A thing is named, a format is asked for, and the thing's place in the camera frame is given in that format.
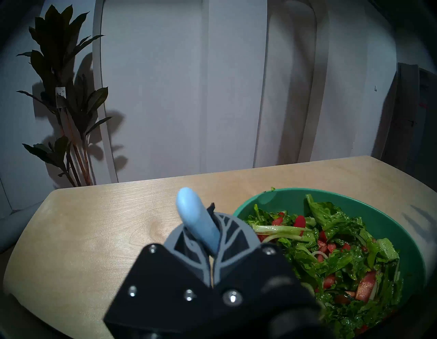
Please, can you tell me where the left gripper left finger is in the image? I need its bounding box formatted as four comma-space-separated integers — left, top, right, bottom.
103, 224, 215, 334

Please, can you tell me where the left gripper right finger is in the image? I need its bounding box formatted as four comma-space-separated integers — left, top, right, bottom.
207, 203, 321, 328

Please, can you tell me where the light blue spoon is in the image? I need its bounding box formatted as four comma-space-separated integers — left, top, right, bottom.
176, 187, 222, 257

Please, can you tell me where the chopped vegetable salad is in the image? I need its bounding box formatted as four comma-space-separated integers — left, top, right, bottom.
244, 194, 403, 339

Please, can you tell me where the green salad bowl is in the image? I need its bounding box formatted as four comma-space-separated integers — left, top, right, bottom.
233, 188, 427, 325

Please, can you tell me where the tall potted plant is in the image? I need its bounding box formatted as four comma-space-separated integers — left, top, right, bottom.
16, 4, 113, 187

